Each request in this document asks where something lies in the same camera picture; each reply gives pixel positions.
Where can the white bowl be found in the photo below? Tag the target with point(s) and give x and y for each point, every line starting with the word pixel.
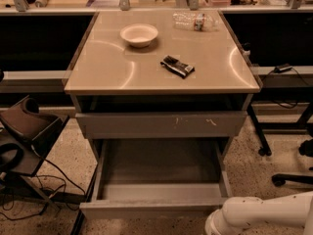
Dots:
pixel 139 35

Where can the grey drawer cabinet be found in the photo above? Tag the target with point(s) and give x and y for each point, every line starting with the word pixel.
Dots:
pixel 110 76

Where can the clear plastic water bottle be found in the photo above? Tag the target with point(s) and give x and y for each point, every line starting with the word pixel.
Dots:
pixel 200 22

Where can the black snack packet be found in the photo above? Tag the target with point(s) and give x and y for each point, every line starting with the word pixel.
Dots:
pixel 177 67

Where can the black side cart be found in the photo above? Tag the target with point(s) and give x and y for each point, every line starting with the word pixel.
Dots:
pixel 27 138

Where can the black power adapter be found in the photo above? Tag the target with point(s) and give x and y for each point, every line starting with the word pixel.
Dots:
pixel 282 68

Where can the black office chair base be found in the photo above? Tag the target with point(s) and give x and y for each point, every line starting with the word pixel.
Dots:
pixel 279 179

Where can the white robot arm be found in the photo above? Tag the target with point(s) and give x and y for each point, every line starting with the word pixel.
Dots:
pixel 242 213

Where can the black stand leg with wheel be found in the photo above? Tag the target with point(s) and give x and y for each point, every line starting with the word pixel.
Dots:
pixel 264 150

